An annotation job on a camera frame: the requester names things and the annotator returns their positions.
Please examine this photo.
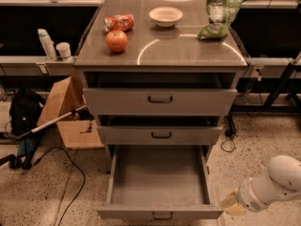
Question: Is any grey bottom drawer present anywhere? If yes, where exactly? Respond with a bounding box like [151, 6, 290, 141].
[98, 145, 222, 220]

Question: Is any black backpack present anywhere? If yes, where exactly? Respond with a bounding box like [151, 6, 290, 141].
[9, 89, 45, 136]

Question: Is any white paper cup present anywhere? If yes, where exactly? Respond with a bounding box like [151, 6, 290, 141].
[55, 42, 71, 61]

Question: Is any white plastic bottle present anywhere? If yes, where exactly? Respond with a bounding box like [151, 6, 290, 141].
[38, 28, 57, 61]

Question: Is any grey top drawer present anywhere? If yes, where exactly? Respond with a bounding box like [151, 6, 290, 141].
[84, 89, 236, 116]

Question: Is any grey metal pole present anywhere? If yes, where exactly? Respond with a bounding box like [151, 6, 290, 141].
[15, 105, 87, 141]

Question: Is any green chip bag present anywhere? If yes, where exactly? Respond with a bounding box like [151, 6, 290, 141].
[197, 0, 245, 40]

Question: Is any white bowl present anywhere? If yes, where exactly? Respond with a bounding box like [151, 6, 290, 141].
[149, 7, 182, 27]

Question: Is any grey middle drawer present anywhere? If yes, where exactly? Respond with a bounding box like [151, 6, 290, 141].
[98, 126, 222, 145]

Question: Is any brown cardboard box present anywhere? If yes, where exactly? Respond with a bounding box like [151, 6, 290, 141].
[38, 70, 103, 149]

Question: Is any black floor cable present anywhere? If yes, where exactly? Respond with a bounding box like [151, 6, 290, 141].
[33, 146, 87, 226]

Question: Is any grey metal drawer cabinet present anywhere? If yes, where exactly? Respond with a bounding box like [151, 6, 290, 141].
[73, 0, 249, 162]

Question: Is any red apple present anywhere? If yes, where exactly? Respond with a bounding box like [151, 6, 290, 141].
[105, 30, 128, 53]

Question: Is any crushed orange soda can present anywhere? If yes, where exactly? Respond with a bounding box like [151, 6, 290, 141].
[103, 13, 135, 32]

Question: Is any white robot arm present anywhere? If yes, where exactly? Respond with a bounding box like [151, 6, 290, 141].
[221, 155, 301, 216]

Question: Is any black coiled cable right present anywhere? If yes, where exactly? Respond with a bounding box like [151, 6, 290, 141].
[220, 116, 238, 153]

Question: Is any black stand leg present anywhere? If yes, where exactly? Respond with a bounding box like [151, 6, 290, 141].
[263, 51, 301, 109]

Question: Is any grey drawer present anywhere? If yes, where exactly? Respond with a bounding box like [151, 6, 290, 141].
[98, 126, 222, 145]
[98, 145, 222, 220]
[84, 89, 236, 116]

